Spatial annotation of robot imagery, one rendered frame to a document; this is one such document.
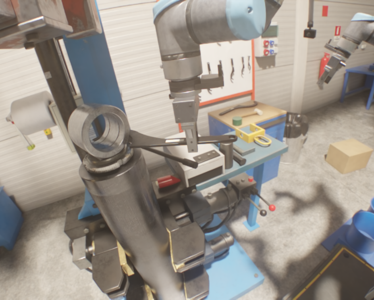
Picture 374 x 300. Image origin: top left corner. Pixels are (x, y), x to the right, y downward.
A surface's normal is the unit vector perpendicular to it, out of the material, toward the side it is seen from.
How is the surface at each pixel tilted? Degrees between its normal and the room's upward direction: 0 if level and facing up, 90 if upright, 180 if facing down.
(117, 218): 90
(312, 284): 0
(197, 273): 0
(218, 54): 90
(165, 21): 87
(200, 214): 90
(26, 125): 109
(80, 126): 53
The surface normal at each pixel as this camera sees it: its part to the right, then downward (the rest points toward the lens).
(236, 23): -0.43, 0.78
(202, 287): -0.16, -0.86
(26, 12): 0.18, 0.47
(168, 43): -0.44, 0.51
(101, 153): 0.73, 0.22
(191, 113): -0.16, 0.51
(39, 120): 0.38, 0.67
